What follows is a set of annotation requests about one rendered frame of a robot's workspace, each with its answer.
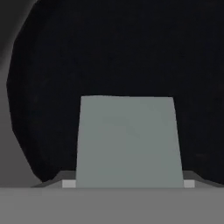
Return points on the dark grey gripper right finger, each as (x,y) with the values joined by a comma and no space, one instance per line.
(190,180)

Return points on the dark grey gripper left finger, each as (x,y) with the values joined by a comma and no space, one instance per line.
(65,181)

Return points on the grey-green sponge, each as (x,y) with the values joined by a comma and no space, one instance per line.
(128,143)

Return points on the black pan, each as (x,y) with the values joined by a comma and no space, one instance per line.
(116,49)

